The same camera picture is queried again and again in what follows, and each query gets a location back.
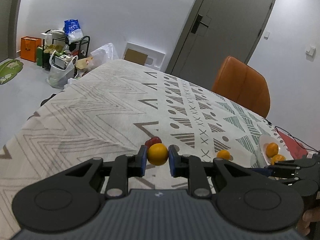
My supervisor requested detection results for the orange paper bag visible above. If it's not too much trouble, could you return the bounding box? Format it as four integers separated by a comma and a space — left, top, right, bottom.
20, 36, 42, 62

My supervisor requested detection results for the large orange front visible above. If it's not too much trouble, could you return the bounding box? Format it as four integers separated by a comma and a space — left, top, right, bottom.
265, 142, 279, 158

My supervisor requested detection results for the grey door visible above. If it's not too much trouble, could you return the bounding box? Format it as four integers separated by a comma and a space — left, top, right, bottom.
166, 0, 276, 89

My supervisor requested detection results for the wall switch by door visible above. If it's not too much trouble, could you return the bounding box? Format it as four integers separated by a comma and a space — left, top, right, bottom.
264, 31, 270, 40

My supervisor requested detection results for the green box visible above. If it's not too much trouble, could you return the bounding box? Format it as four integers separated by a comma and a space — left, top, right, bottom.
36, 46, 44, 68

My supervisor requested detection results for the black metal rack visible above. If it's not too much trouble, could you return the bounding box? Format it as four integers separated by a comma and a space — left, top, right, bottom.
41, 29, 91, 70

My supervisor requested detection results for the black door handle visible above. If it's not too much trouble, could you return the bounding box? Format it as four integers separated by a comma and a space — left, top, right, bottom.
190, 14, 209, 34

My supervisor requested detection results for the large orange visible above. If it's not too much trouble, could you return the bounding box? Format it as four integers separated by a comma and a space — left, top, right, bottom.
270, 154, 286, 165
265, 142, 279, 158

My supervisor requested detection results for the white plastic bag with items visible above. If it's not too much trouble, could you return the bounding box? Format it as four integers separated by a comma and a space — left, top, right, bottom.
47, 51, 78, 89

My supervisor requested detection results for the orange leather chair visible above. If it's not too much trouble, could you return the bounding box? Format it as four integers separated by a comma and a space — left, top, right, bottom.
212, 56, 270, 118

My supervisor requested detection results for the wall light switch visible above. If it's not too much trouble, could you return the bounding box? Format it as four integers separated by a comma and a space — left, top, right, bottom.
305, 46, 316, 57

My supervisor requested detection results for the white ceramic plate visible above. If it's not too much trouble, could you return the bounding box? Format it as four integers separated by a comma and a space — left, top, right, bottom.
258, 134, 293, 165

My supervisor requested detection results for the blue white plastic bag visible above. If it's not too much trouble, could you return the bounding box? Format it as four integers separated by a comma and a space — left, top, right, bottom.
64, 19, 84, 44

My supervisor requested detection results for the person right hand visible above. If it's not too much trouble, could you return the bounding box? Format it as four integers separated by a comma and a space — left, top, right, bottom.
297, 207, 320, 236

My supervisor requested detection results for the green leaf floor mat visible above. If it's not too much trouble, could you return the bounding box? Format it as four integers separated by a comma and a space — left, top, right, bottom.
0, 59, 23, 85

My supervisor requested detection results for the clear plastic bag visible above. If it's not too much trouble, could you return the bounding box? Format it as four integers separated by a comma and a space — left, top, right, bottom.
91, 43, 119, 67

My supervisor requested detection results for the small mandarin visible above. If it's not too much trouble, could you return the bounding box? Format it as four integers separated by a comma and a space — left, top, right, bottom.
147, 143, 169, 166
216, 150, 231, 160

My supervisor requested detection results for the black cable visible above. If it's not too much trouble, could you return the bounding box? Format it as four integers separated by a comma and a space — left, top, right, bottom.
267, 119, 320, 155

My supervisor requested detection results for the red orange mat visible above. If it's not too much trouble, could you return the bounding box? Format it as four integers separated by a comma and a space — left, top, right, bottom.
275, 126, 308, 159

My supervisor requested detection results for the red plum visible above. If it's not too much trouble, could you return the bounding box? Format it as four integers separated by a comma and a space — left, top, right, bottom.
144, 137, 162, 148

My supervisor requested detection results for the patterned white tablecloth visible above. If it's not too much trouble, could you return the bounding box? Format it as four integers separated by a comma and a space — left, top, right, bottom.
0, 58, 311, 238

